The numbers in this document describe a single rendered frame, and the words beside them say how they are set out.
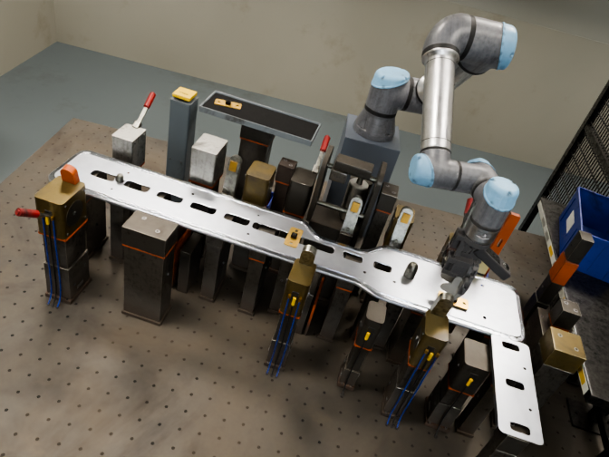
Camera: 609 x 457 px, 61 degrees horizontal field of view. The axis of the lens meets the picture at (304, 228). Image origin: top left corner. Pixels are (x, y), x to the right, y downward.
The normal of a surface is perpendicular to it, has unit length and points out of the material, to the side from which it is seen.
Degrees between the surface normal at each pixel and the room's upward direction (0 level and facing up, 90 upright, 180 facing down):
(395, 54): 90
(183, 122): 90
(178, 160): 90
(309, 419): 0
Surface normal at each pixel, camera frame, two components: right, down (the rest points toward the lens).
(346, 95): -0.11, 0.59
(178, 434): 0.22, -0.76
